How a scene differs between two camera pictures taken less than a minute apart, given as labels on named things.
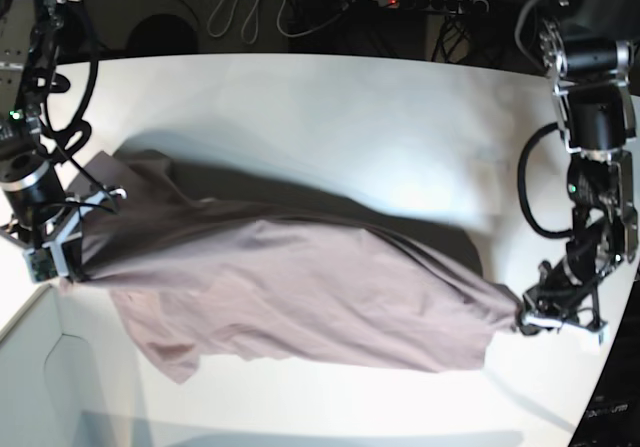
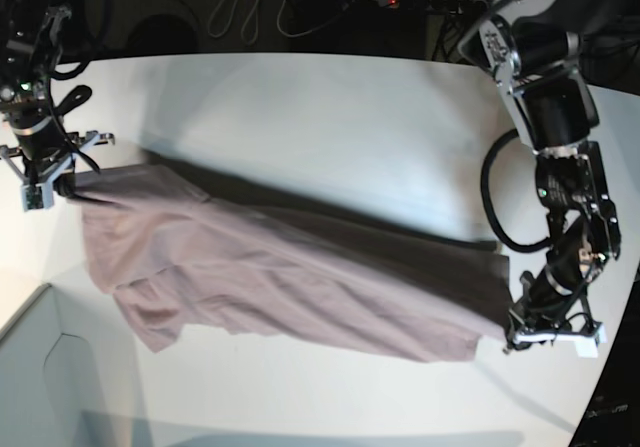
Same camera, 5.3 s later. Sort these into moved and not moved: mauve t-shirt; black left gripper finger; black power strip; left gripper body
Moved: mauve t-shirt; black left gripper finger; left gripper body
Not moved: black power strip
